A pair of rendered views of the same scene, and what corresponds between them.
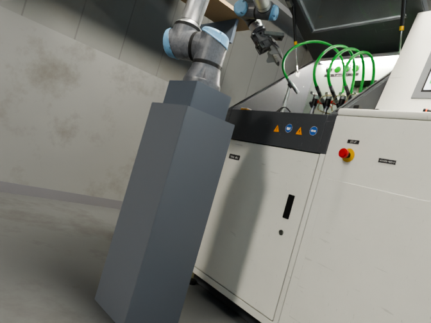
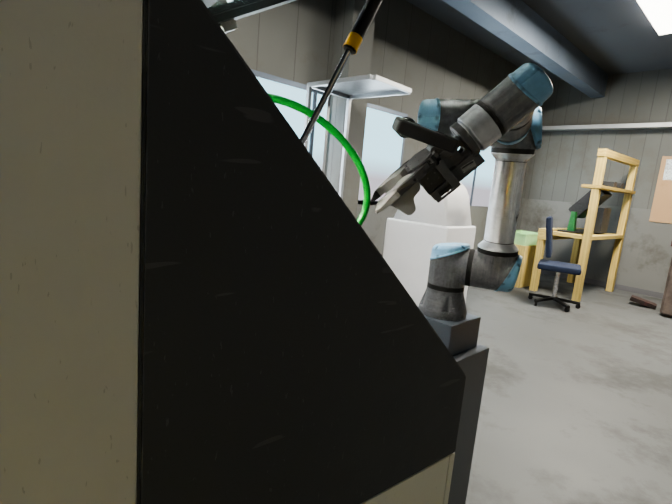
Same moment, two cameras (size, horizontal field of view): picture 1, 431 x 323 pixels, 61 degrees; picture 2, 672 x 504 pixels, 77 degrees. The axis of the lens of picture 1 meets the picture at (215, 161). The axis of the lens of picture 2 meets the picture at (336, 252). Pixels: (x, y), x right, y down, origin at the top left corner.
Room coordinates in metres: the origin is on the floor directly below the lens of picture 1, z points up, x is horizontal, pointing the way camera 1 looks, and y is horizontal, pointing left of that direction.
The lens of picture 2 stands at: (2.74, -0.29, 1.29)
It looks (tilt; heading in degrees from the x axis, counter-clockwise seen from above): 9 degrees down; 177
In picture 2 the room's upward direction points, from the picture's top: 5 degrees clockwise
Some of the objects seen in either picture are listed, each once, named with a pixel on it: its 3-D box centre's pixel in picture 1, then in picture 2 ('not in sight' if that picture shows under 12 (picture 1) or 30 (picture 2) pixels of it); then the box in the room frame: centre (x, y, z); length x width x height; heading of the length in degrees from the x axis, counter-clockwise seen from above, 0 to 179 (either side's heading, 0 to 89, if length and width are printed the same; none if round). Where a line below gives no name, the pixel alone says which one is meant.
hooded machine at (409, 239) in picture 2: not in sight; (427, 245); (-1.61, 0.86, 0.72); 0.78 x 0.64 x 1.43; 41
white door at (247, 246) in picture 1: (244, 215); not in sight; (1.72, -0.20, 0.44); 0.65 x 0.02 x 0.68; 37
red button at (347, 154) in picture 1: (345, 154); not in sight; (1.34, -0.45, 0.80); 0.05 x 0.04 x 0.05; 37
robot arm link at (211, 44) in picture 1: (210, 47); (450, 263); (1.43, 0.14, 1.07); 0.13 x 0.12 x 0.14; 66
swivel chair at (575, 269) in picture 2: not in sight; (558, 262); (-2.37, 2.73, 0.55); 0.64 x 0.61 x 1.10; 39
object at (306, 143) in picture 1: (271, 129); not in sight; (1.73, -0.21, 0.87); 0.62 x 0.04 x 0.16; 37
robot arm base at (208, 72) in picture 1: (204, 76); (443, 298); (1.43, 0.13, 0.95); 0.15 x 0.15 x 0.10
